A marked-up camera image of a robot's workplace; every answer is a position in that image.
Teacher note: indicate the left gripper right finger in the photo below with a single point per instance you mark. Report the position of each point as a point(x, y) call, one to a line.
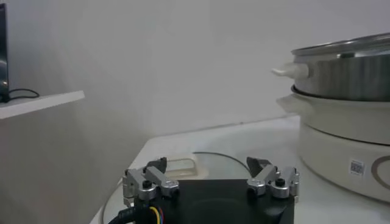
point(263, 178)

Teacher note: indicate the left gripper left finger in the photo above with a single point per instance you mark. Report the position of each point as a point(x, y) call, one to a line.
point(161, 181)

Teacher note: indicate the stainless steel steamer basket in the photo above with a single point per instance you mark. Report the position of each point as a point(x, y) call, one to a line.
point(350, 79)

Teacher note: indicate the white folding side table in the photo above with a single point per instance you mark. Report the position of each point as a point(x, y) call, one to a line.
point(45, 102)

